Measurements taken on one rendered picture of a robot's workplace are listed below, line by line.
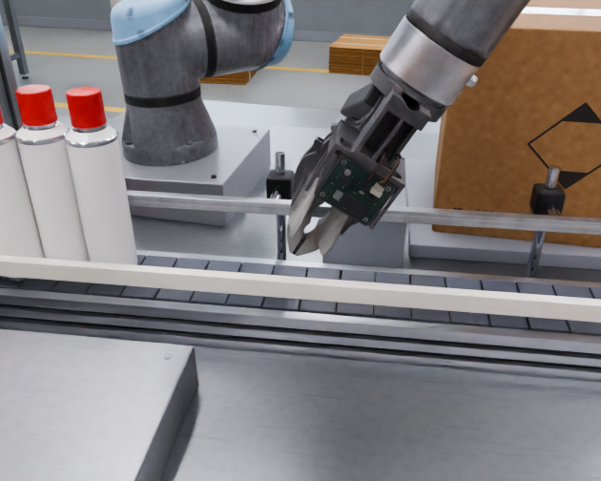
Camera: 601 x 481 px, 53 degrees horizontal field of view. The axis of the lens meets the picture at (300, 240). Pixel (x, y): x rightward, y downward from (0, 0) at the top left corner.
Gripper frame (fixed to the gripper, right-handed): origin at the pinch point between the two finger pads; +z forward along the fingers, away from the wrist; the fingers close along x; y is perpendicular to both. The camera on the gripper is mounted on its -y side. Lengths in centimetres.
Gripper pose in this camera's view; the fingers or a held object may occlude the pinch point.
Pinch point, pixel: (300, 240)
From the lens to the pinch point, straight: 63.6
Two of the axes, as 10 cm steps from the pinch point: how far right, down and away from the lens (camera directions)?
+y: -1.3, 4.9, -8.6
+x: 8.6, 4.9, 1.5
